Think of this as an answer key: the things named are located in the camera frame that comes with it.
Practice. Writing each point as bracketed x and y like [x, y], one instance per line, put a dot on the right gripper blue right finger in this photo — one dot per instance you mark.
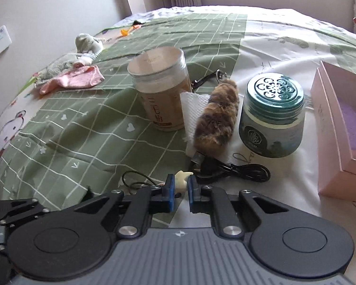
[194, 194]

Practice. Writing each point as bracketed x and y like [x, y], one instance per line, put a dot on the lavender fluffy towel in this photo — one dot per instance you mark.
[354, 127]

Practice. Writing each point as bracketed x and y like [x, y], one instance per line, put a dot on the green lidded glass jar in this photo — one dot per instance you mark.
[272, 117]

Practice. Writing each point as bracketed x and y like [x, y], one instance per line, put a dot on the brown furry tail toy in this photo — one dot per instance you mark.
[216, 124]

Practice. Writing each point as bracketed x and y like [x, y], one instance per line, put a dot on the black metal clip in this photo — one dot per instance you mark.
[218, 75]

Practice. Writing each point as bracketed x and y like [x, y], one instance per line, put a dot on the pink cloth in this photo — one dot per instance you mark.
[83, 77]

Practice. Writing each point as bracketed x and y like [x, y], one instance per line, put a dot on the pink cardboard box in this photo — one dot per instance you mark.
[336, 159]

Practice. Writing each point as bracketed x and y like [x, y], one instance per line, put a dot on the white tissue paper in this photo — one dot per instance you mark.
[192, 107]

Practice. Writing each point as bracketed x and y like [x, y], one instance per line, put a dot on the white wall switch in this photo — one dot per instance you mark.
[5, 39]

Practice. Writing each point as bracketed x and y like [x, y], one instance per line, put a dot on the small orange toy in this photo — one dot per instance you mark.
[127, 31]

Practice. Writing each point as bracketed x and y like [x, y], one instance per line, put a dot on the small cream charm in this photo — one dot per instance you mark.
[181, 180]

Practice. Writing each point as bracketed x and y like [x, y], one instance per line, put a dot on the green checked bed sheet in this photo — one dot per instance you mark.
[75, 140]

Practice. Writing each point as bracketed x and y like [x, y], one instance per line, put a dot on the tall clear lidded jar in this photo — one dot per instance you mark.
[160, 75]

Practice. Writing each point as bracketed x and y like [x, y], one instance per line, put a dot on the grey plush toy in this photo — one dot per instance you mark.
[88, 48]

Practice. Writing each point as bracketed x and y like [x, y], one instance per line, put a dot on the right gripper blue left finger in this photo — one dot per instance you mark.
[168, 194]

